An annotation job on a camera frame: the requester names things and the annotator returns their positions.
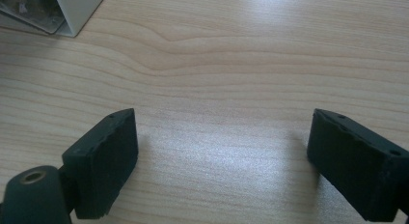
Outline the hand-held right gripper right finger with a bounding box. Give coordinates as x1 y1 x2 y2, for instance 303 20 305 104
306 108 409 222

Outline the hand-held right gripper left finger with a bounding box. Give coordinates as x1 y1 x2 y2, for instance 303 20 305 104
59 107 140 220

